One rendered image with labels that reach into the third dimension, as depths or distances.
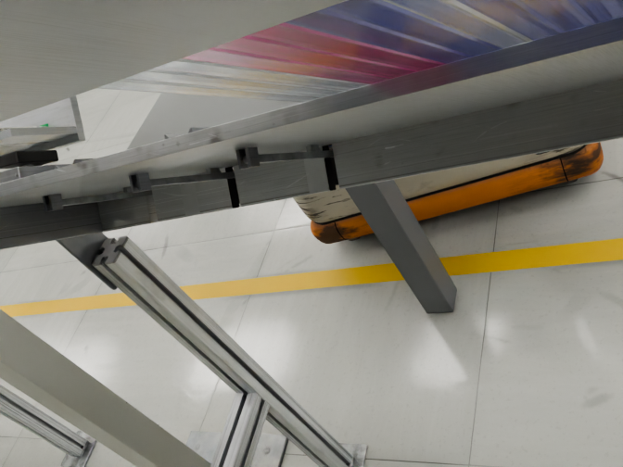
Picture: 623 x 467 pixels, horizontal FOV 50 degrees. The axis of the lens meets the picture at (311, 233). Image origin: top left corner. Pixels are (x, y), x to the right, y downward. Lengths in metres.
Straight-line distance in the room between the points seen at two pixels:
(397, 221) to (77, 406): 0.59
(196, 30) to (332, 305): 1.33
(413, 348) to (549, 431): 0.31
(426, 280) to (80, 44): 1.12
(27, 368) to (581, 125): 0.80
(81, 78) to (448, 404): 1.09
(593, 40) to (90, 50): 0.23
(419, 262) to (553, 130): 0.72
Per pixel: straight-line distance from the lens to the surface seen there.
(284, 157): 0.52
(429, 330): 1.33
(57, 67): 0.18
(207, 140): 0.42
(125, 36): 0.16
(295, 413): 1.10
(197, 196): 0.67
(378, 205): 1.11
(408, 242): 1.17
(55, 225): 0.74
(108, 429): 1.14
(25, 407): 1.60
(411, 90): 0.35
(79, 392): 1.09
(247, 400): 1.00
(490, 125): 0.53
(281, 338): 1.50
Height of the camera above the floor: 1.03
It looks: 38 degrees down
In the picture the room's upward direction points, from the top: 37 degrees counter-clockwise
